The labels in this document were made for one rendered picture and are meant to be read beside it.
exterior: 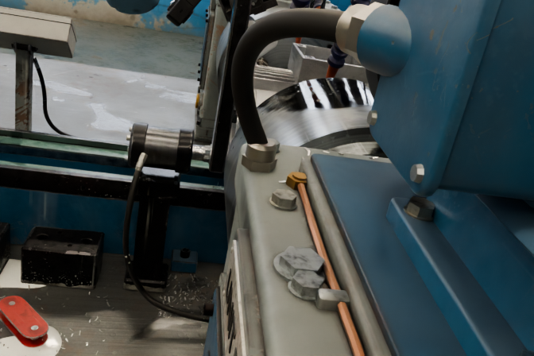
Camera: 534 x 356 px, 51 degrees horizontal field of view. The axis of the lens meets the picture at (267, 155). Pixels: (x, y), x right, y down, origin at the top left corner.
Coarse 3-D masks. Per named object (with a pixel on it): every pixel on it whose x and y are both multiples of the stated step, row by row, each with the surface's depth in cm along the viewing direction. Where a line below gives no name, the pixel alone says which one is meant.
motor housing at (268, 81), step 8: (256, 72) 83; (264, 72) 83; (272, 72) 84; (280, 72) 84; (288, 72) 85; (256, 80) 81; (264, 80) 81; (272, 80) 81; (280, 80) 82; (288, 80) 83; (256, 88) 82; (264, 88) 82; (272, 88) 82; (280, 88) 82; (264, 96) 81; (256, 104) 80; (232, 128) 95; (232, 136) 95
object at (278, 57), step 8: (272, 8) 109; (280, 8) 108; (288, 8) 110; (256, 16) 106; (264, 16) 103; (224, 32) 116; (224, 40) 110; (280, 40) 104; (288, 40) 104; (304, 40) 104; (312, 40) 104; (320, 40) 105; (224, 48) 105; (280, 48) 104; (288, 48) 105; (216, 56) 117; (224, 56) 105; (264, 56) 105; (272, 56) 105; (280, 56) 105; (288, 56) 105; (216, 64) 114; (264, 64) 103; (272, 64) 106; (280, 64) 106
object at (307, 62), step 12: (300, 48) 87; (312, 48) 89; (324, 48) 89; (288, 60) 89; (300, 60) 80; (312, 60) 80; (324, 60) 80; (348, 60) 90; (300, 72) 80; (312, 72) 80; (324, 72) 80; (348, 72) 81; (360, 72) 81
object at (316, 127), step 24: (288, 96) 61; (312, 96) 58; (336, 96) 57; (360, 96) 57; (264, 120) 59; (288, 120) 55; (312, 120) 52; (336, 120) 51; (360, 120) 50; (240, 144) 61; (288, 144) 50; (312, 144) 49; (336, 144) 49; (360, 144) 49
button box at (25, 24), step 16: (0, 16) 100; (16, 16) 100; (32, 16) 101; (48, 16) 102; (0, 32) 99; (16, 32) 100; (32, 32) 100; (48, 32) 101; (64, 32) 101; (48, 48) 104; (64, 48) 104
